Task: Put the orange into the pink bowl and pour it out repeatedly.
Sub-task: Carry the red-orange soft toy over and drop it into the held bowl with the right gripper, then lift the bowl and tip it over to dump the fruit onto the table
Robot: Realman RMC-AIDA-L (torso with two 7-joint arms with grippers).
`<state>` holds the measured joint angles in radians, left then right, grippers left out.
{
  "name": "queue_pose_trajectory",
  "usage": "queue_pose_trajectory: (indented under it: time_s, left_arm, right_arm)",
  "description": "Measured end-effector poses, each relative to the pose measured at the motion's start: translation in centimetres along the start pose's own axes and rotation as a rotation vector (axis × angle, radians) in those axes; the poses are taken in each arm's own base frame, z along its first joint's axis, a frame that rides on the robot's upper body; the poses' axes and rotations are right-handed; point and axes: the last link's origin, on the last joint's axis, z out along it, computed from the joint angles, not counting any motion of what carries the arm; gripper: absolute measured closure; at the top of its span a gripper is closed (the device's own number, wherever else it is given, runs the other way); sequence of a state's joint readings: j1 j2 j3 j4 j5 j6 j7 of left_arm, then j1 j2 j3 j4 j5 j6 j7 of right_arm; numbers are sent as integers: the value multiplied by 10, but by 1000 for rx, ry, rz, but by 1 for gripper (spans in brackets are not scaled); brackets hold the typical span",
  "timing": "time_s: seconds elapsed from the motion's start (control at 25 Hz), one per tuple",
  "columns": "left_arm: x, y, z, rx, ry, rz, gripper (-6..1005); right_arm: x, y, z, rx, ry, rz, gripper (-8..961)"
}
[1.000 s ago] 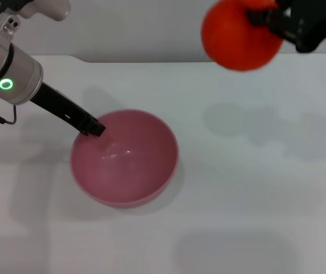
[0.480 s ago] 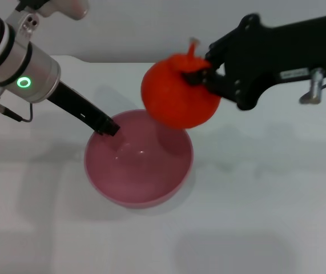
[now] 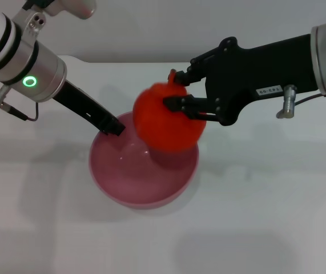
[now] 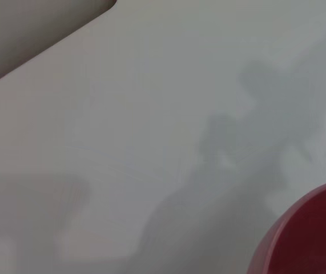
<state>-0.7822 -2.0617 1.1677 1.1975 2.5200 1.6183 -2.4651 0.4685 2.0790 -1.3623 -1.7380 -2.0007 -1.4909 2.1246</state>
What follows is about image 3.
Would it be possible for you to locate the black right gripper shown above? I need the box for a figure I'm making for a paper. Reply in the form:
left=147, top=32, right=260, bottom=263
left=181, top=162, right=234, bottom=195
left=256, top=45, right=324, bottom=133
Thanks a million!
left=162, top=34, right=320, bottom=127

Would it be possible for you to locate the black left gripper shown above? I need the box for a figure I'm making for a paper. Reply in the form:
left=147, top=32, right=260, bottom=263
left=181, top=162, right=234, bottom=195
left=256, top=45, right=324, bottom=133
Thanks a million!
left=51, top=79, right=127, bottom=138

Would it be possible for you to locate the orange toy tangerine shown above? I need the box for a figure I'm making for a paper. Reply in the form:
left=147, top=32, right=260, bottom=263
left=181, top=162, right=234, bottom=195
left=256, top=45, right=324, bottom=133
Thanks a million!
left=132, top=68, right=208, bottom=154

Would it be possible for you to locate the pink plastic bowl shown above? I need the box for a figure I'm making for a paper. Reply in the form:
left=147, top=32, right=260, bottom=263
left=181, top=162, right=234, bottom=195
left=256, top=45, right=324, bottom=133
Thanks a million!
left=88, top=111, right=200, bottom=211

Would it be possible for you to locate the thin left arm cable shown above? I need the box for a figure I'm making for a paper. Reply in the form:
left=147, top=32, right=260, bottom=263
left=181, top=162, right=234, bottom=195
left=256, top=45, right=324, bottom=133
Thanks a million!
left=4, top=101, right=40, bottom=123

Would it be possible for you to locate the thin arm cable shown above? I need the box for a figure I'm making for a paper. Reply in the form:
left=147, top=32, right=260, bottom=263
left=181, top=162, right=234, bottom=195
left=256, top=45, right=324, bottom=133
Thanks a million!
left=293, top=91, right=326, bottom=106
left=4, top=101, right=40, bottom=123

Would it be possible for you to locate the thin right arm cable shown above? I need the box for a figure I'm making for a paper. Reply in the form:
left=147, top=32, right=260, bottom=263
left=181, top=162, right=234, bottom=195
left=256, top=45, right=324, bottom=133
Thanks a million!
left=293, top=91, right=326, bottom=106

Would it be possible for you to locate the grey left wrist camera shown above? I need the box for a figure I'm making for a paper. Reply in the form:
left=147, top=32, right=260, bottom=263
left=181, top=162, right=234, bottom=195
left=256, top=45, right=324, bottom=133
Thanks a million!
left=22, top=0, right=98, bottom=20

